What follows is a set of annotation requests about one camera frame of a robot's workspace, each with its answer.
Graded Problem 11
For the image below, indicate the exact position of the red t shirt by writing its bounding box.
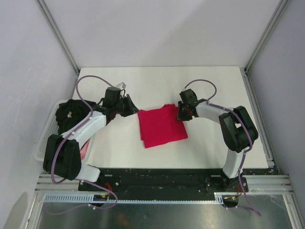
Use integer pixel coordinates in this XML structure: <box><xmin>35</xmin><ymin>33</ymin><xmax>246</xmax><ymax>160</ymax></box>
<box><xmin>138</xmin><ymin>104</ymin><xmax>188</xmax><ymax>148</ymax></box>

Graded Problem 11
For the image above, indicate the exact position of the purple cable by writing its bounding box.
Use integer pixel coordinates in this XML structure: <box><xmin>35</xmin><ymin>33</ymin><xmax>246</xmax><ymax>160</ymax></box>
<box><xmin>182</xmin><ymin>80</ymin><xmax>262</xmax><ymax>217</ymax></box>
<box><xmin>44</xmin><ymin>75</ymin><xmax>119</xmax><ymax>215</ymax></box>

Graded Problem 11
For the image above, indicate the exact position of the left aluminium frame post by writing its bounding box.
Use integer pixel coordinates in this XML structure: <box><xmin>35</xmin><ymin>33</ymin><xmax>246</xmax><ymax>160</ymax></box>
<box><xmin>35</xmin><ymin>0</ymin><xmax>80</xmax><ymax>75</ymax></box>

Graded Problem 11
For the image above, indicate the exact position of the aluminium frame post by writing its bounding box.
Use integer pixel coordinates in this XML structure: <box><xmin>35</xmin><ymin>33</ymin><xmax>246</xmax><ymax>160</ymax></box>
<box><xmin>35</xmin><ymin>0</ymin><xmax>80</xmax><ymax>75</ymax></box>
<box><xmin>244</xmin><ymin>0</ymin><xmax>290</xmax><ymax>72</ymax></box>

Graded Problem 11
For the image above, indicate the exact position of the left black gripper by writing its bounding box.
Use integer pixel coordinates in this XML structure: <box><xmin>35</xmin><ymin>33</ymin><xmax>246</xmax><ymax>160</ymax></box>
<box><xmin>114</xmin><ymin>94</ymin><xmax>140</xmax><ymax>117</ymax></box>

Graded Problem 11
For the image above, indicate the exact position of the right aluminium frame post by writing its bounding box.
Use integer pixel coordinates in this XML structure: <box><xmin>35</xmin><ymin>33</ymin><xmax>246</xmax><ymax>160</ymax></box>
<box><xmin>244</xmin><ymin>0</ymin><xmax>290</xmax><ymax>72</ymax></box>

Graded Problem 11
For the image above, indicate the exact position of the white slotted cable duct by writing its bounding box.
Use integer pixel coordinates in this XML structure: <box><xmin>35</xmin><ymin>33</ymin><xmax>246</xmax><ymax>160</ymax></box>
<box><xmin>43</xmin><ymin>193</ymin><xmax>238</xmax><ymax>204</ymax></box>

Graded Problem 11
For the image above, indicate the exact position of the black t shirt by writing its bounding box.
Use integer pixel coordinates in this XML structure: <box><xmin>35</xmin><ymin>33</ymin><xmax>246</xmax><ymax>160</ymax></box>
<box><xmin>55</xmin><ymin>99</ymin><xmax>90</xmax><ymax>135</ymax></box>

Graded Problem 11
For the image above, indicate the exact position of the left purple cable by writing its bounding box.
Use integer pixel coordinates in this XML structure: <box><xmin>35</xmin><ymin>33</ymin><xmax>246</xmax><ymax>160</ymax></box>
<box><xmin>44</xmin><ymin>75</ymin><xmax>119</xmax><ymax>215</ymax></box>

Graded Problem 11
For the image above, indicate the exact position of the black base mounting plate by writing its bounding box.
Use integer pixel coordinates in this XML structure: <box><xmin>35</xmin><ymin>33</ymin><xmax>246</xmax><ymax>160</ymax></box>
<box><xmin>78</xmin><ymin>167</ymin><xmax>250</xmax><ymax>201</ymax></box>

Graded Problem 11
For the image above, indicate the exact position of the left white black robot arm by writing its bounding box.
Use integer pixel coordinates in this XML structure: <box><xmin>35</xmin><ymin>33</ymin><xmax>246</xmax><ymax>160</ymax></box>
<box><xmin>43</xmin><ymin>86</ymin><xmax>139</xmax><ymax>191</ymax></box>

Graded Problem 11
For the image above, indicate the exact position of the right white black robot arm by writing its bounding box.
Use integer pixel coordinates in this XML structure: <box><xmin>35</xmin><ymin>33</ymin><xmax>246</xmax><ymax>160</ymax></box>
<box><xmin>177</xmin><ymin>89</ymin><xmax>259</xmax><ymax>191</ymax></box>

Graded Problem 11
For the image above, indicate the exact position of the white plastic laundry basket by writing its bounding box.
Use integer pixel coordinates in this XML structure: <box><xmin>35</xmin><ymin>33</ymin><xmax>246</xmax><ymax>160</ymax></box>
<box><xmin>34</xmin><ymin>100</ymin><xmax>75</xmax><ymax>162</ymax></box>

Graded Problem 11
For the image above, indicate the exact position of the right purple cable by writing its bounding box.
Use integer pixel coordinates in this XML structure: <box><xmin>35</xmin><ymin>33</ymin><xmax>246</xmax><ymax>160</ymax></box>
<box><xmin>182</xmin><ymin>80</ymin><xmax>262</xmax><ymax>217</ymax></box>

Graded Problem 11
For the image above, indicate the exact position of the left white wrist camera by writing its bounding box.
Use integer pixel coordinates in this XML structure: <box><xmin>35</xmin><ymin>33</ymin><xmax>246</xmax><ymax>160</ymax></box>
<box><xmin>116</xmin><ymin>82</ymin><xmax>126</xmax><ymax>90</ymax></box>

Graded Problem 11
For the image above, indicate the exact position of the pink garment in basket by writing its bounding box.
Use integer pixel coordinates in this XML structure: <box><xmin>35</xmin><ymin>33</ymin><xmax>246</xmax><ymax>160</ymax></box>
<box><xmin>80</xmin><ymin>140</ymin><xmax>90</xmax><ymax>160</ymax></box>

